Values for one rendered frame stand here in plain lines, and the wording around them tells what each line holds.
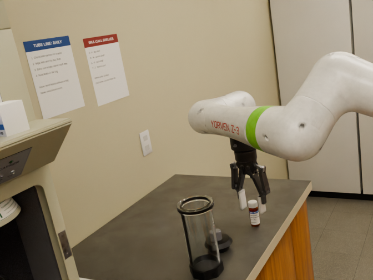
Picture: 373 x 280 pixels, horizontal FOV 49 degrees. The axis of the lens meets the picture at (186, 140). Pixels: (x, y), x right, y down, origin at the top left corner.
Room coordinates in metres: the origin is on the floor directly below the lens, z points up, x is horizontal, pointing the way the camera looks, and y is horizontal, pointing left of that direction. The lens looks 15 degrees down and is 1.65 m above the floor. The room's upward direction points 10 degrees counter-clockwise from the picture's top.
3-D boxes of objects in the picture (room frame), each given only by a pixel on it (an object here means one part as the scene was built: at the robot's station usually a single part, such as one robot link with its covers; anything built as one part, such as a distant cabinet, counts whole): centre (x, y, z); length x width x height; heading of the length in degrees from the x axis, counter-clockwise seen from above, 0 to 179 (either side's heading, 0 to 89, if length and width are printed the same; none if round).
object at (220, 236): (1.21, -0.05, 0.97); 0.09 x 0.09 x 0.07
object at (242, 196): (1.35, -0.16, 1.03); 0.03 x 0.01 x 0.07; 133
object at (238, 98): (1.32, -0.18, 1.36); 0.13 x 0.11 x 0.14; 114
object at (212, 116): (1.16, -0.12, 1.37); 0.36 x 0.11 x 0.11; 24
